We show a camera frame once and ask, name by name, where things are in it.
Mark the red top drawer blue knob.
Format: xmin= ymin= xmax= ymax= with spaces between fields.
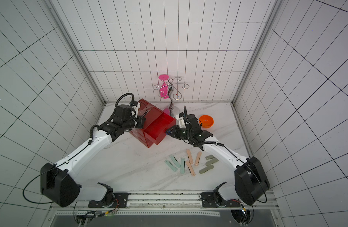
xmin=143 ymin=113 xmax=176 ymax=145

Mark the red plastic drawer cabinet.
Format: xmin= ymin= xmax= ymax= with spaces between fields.
xmin=130 ymin=99 xmax=164 ymax=148

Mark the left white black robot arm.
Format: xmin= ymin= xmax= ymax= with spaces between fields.
xmin=40 ymin=101 xmax=146 ymax=207

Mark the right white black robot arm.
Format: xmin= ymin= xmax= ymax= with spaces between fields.
xmin=166 ymin=113 xmax=270 ymax=206

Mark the olive fruit knife top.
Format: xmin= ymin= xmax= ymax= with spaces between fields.
xmin=205 ymin=155 xmax=215 ymax=160

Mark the olive fruit knife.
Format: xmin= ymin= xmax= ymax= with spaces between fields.
xmin=205 ymin=158 xmax=219 ymax=166
xmin=199 ymin=165 xmax=214 ymax=174
xmin=205 ymin=155 xmax=215 ymax=160

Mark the mint fruit knife right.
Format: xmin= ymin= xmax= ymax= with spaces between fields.
xmin=180 ymin=158 xmax=185 ymax=174

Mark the olive fruit knife middle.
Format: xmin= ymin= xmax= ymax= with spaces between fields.
xmin=205 ymin=158 xmax=219 ymax=166

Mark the mint fruit knife left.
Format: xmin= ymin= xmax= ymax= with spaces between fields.
xmin=164 ymin=159 xmax=178 ymax=172

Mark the olive fruit knife bottom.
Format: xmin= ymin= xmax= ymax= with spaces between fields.
xmin=199 ymin=165 xmax=214 ymax=174

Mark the orange plastic bowl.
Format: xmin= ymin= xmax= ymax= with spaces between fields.
xmin=199 ymin=115 xmax=214 ymax=128

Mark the pink plastic goblet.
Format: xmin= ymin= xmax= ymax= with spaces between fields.
xmin=158 ymin=74 xmax=169 ymax=99

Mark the silver wire cup rack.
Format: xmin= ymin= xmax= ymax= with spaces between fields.
xmin=153 ymin=77 xmax=190 ymax=117

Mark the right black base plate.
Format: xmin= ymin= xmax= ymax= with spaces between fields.
xmin=199 ymin=192 xmax=243 ymax=208

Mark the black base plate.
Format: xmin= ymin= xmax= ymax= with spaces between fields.
xmin=199 ymin=192 xmax=243 ymax=208
xmin=88 ymin=193 xmax=129 ymax=209

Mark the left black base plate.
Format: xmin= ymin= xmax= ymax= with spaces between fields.
xmin=88 ymin=193 xmax=129 ymax=209

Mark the aluminium mounting rail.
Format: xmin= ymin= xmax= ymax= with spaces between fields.
xmin=64 ymin=191 xmax=279 ymax=211

